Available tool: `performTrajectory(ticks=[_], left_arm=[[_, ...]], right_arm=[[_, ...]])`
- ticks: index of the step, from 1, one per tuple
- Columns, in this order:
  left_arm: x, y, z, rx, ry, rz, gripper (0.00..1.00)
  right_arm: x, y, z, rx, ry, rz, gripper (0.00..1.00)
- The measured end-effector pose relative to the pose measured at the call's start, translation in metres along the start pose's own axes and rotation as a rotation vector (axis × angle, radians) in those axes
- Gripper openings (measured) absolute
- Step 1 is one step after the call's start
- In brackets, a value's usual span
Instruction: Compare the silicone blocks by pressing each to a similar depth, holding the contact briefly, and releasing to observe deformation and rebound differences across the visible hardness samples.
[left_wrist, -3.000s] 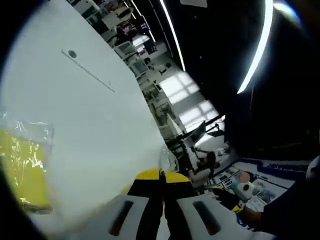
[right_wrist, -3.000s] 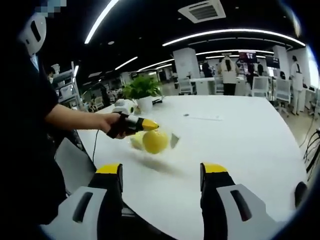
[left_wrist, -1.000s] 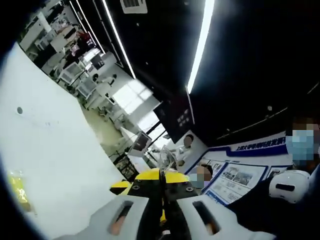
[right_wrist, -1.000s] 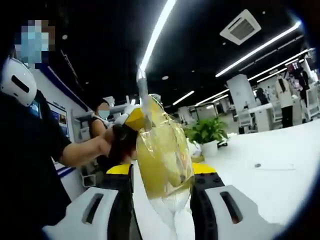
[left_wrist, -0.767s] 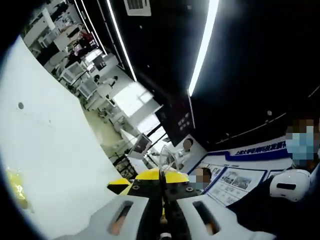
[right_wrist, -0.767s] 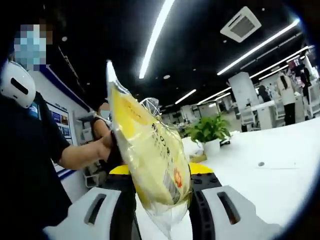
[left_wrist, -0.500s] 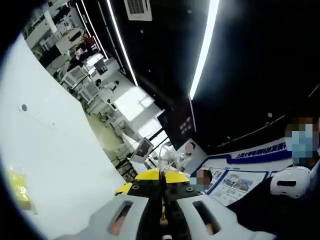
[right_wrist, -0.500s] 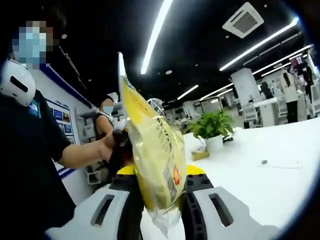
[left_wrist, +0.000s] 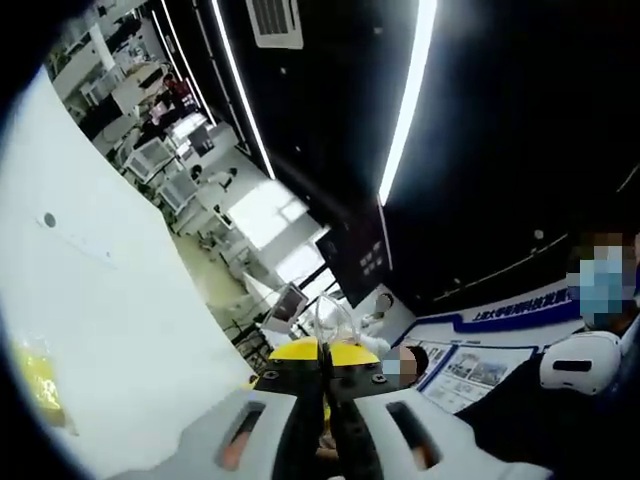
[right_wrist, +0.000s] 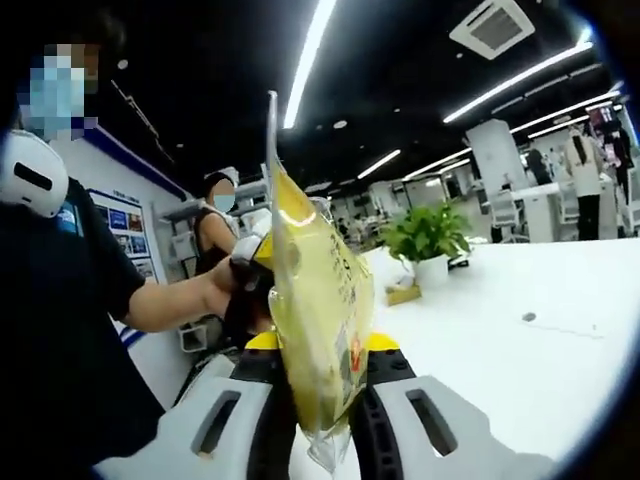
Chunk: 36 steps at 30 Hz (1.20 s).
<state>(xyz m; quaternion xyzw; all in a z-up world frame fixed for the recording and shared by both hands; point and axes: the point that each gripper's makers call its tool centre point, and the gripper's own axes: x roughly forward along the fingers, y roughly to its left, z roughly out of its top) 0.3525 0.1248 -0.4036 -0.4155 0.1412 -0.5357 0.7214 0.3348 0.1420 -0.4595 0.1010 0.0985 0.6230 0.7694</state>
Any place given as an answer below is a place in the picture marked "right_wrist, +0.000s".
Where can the ceiling air conditioner vent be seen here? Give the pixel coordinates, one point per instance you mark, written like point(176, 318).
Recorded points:
point(492, 27)

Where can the wooden tissue box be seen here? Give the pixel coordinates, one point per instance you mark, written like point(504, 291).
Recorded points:
point(404, 295)

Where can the white chest-worn device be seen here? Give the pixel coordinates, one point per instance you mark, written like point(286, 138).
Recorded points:
point(32, 175)

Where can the person in black shirt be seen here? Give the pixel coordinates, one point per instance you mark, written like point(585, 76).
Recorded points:
point(60, 325)

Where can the green potted plant white pot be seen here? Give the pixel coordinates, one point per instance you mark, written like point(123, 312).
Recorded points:
point(425, 235)

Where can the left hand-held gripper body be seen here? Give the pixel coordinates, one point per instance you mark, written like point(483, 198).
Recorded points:
point(246, 250)

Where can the long ceiling light strip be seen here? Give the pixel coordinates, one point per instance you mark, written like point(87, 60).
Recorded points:
point(310, 60)

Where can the yellow silicone block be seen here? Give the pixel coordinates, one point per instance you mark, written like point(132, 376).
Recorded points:
point(315, 300)

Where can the person's left hand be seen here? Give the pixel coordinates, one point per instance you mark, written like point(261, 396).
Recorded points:
point(220, 285)

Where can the wall poster board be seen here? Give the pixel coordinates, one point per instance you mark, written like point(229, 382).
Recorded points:
point(127, 235)

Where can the small black tagged item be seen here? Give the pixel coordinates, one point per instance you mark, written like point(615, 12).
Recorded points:
point(460, 261)

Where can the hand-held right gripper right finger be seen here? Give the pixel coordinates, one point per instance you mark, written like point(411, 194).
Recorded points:
point(450, 430)

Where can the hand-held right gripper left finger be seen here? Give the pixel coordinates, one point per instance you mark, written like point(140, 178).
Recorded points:
point(200, 430)

